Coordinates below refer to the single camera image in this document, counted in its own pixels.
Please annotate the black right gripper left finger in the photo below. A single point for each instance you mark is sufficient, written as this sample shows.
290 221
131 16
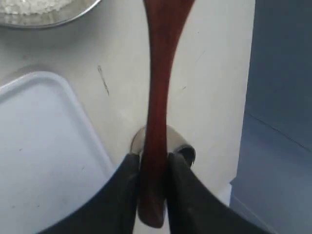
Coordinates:
112 210

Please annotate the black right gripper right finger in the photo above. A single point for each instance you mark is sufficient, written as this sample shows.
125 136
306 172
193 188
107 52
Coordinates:
193 209

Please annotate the brown wooden spoon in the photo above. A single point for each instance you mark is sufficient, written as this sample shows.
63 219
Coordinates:
166 19

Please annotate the small steel cup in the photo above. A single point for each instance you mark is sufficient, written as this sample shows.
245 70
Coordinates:
176 143

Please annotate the steel bowl of rice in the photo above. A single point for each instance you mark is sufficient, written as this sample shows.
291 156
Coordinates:
69 13

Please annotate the white plastic tray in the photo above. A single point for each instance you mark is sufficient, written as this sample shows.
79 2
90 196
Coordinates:
51 160

